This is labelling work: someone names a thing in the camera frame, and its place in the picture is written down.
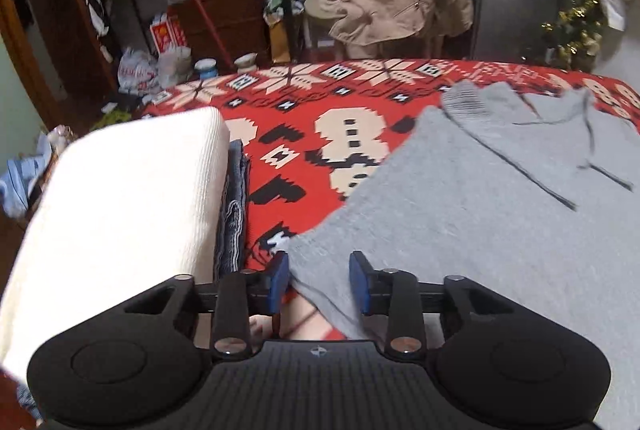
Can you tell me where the small tinsel tree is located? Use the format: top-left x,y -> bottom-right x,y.
537,0 -> 609,72

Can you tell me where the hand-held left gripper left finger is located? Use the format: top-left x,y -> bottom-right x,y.
122,251 -> 291,359

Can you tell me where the grey padded headboard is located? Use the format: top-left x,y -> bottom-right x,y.
597,0 -> 640,83

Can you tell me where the red broom stick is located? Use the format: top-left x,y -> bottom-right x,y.
186,0 -> 234,67

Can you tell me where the folded white sweater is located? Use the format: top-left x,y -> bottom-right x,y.
0,106 -> 232,384

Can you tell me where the light blue cloth pile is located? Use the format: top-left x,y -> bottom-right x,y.
0,154 -> 42,219

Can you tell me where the brown wooden drawer cabinet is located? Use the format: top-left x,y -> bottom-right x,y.
167,0 -> 274,72

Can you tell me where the red patterned blanket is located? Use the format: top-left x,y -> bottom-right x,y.
132,58 -> 640,342

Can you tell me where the grey knit shirt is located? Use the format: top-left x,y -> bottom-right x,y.
285,80 -> 640,430

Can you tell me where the white plastic bag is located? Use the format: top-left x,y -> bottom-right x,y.
116,46 -> 162,94

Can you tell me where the red white box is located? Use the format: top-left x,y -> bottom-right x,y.
149,12 -> 189,57

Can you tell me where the folded dark patterned garment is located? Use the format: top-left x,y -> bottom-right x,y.
212,140 -> 251,279

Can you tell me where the blue white enamel mug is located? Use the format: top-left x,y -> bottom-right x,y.
193,58 -> 219,84

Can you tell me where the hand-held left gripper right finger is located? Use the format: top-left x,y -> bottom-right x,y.
348,251 -> 517,359

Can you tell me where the white hanging bag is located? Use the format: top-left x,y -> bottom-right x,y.
599,0 -> 627,32

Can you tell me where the wooden door frame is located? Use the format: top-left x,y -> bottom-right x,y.
0,0 -> 122,137

